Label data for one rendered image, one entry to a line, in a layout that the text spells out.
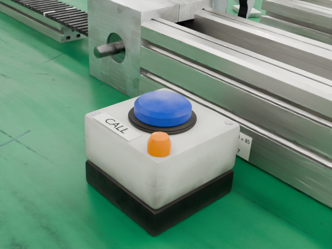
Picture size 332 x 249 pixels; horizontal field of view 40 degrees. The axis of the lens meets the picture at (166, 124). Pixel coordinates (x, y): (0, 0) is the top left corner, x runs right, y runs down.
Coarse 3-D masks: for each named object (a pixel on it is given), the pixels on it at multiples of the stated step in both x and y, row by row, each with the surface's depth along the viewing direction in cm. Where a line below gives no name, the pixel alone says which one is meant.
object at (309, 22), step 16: (272, 0) 54; (288, 0) 54; (304, 0) 59; (320, 0) 57; (272, 16) 56; (288, 16) 53; (304, 16) 52; (320, 16) 50; (304, 32) 52; (320, 32) 52
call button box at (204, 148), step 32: (96, 128) 31; (128, 128) 30; (160, 128) 30; (192, 128) 31; (224, 128) 31; (96, 160) 33; (128, 160) 30; (160, 160) 28; (192, 160) 30; (224, 160) 32; (128, 192) 31; (160, 192) 29; (192, 192) 31; (224, 192) 34; (160, 224) 30
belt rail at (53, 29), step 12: (0, 0) 72; (12, 12) 70; (24, 12) 67; (36, 12) 64; (36, 24) 65; (48, 24) 63; (60, 24) 61; (48, 36) 64; (60, 36) 61; (72, 36) 63; (84, 36) 64
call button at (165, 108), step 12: (144, 96) 32; (156, 96) 32; (168, 96) 32; (180, 96) 32; (144, 108) 30; (156, 108) 30; (168, 108) 31; (180, 108) 31; (144, 120) 30; (156, 120) 30; (168, 120) 30; (180, 120) 30
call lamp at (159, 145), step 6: (156, 132) 28; (162, 132) 28; (150, 138) 28; (156, 138) 28; (162, 138) 28; (168, 138) 28; (150, 144) 28; (156, 144) 28; (162, 144) 28; (168, 144) 28; (150, 150) 28; (156, 150) 28; (162, 150) 28; (168, 150) 28; (156, 156) 28; (162, 156) 28
